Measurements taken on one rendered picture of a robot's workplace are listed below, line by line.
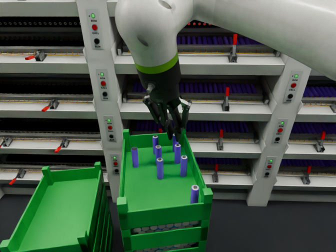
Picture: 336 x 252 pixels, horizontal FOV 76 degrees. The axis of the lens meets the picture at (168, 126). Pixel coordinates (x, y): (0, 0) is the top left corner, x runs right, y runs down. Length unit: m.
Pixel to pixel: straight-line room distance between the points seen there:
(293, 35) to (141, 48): 0.24
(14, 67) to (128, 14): 0.68
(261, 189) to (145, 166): 0.69
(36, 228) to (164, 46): 0.65
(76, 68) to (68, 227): 0.54
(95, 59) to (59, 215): 0.53
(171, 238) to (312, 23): 0.50
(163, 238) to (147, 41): 0.43
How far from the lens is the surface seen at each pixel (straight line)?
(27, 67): 0.98
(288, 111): 0.97
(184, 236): 0.57
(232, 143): 1.03
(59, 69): 0.92
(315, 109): 1.05
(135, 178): 0.63
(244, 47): 0.89
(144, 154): 0.71
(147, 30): 0.38
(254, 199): 1.23
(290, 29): 0.40
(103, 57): 0.83
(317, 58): 0.40
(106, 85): 0.86
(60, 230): 0.78
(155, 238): 0.57
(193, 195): 0.52
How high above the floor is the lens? 0.91
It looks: 30 degrees down
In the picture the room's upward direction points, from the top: straight up
